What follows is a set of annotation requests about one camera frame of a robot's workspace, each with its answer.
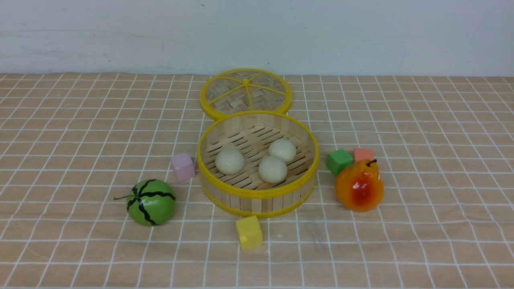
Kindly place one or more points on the bamboo steamer tray yellow rim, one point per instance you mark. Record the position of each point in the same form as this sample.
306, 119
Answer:
252, 132

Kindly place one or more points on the orange toy pear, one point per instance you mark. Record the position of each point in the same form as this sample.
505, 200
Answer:
359, 187

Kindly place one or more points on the pink cube block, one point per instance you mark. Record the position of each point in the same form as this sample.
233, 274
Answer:
183, 167

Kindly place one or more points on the yellow cube block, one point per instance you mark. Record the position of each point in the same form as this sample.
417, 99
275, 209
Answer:
249, 233

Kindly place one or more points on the checkered orange tablecloth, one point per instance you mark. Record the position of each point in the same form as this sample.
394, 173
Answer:
71, 143

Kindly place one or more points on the bamboo steamer lid yellow rim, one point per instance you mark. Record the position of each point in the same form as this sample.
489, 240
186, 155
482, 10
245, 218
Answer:
244, 89

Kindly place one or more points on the green cube block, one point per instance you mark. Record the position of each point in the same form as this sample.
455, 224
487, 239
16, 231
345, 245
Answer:
338, 160

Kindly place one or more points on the white bun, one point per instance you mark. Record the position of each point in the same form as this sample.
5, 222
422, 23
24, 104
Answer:
284, 149
272, 169
229, 161

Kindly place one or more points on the orange cube block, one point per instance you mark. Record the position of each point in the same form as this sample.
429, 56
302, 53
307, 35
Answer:
360, 153

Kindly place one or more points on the green toy watermelon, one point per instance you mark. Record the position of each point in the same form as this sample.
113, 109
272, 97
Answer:
151, 202

